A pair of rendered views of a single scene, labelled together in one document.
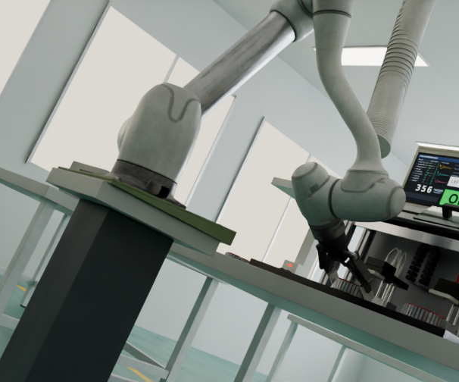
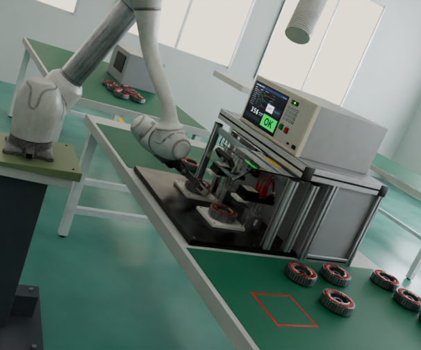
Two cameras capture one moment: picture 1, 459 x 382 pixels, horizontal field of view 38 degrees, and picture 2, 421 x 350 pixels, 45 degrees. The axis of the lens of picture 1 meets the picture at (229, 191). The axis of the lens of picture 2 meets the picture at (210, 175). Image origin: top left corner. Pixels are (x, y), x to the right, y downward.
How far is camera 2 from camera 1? 106 cm
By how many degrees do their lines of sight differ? 25
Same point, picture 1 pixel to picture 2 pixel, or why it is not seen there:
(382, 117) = (305, 10)
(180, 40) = not seen: outside the picture
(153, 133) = (21, 118)
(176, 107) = (32, 98)
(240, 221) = (285, 51)
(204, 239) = (60, 180)
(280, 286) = (136, 192)
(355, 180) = (156, 135)
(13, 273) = not seen: hidden behind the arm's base
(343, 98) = (152, 73)
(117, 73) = not seen: outside the picture
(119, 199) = not seen: outside the picture
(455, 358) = (183, 262)
